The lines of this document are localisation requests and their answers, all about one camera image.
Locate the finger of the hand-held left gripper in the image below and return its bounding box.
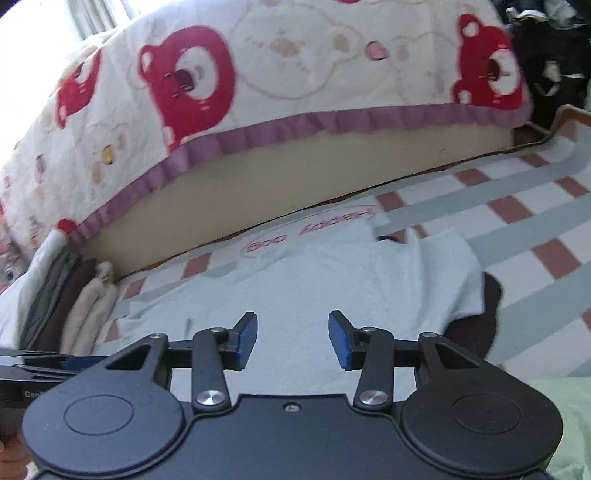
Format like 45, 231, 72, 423
0, 348, 108, 380

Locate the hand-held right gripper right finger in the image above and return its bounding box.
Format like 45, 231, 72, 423
329, 311, 485, 410

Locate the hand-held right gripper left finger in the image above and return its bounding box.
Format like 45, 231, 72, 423
104, 312, 258, 414

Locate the light grey printed shirt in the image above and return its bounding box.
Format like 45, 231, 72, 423
115, 220, 485, 398

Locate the pile of dark clothes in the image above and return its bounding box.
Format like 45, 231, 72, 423
505, 0, 591, 137

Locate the person's left hand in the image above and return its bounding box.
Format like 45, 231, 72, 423
0, 436, 33, 480

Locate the cream folded garment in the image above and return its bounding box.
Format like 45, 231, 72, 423
60, 261, 120, 356

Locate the dark brown folded garment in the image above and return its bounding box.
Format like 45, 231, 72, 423
34, 261, 100, 354

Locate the grey folded garment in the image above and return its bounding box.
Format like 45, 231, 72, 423
21, 251, 84, 352

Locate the white folded garment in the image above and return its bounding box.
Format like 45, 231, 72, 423
0, 228, 68, 347

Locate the checked mat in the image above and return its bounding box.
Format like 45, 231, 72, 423
95, 106, 591, 384

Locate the light green cloth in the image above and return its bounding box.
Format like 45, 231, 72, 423
526, 377, 591, 480

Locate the bear print blanket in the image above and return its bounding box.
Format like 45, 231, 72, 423
0, 0, 536, 259

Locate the white curtain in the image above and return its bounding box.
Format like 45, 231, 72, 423
69, 0, 134, 42

